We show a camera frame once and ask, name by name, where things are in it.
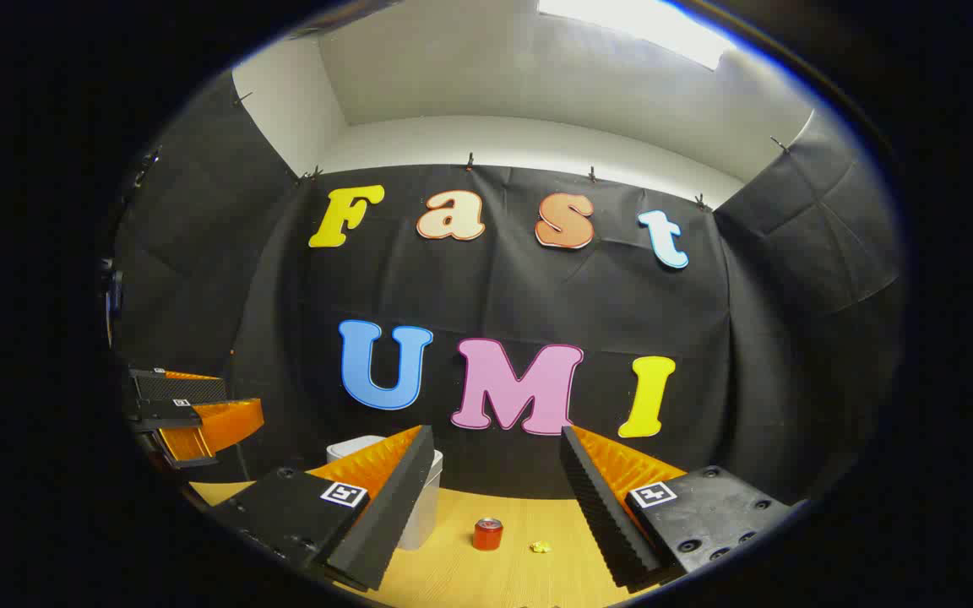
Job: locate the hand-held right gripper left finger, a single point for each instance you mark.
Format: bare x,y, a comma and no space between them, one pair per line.
394,515

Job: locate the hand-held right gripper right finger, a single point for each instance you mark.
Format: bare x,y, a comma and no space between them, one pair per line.
600,515

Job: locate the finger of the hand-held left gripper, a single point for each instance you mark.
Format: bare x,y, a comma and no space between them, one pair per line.
216,426
178,388

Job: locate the grey desktop garbage bin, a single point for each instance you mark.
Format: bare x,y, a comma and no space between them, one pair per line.
421,517

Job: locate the yellow paper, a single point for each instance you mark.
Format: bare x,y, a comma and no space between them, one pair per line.
540,548

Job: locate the red pop can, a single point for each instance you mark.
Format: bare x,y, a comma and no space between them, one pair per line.
488,536

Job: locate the wooden desktop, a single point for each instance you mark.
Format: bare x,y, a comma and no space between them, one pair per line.
470,574

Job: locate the black backdrop cloth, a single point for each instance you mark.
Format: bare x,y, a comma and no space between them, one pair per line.
537,295

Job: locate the bright ceiling light panel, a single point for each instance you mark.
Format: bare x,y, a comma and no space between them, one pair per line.
647,25

